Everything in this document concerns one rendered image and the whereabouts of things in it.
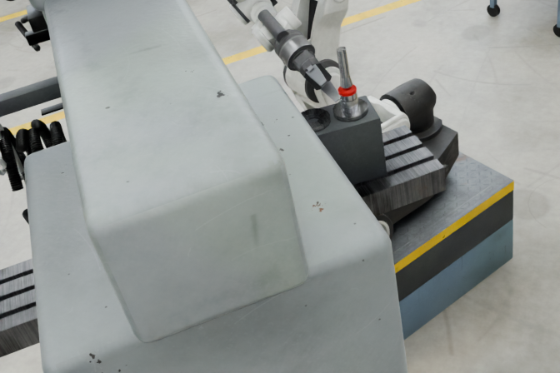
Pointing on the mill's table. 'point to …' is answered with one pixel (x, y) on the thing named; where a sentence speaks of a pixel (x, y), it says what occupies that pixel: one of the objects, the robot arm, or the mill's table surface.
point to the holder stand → (351, 139)
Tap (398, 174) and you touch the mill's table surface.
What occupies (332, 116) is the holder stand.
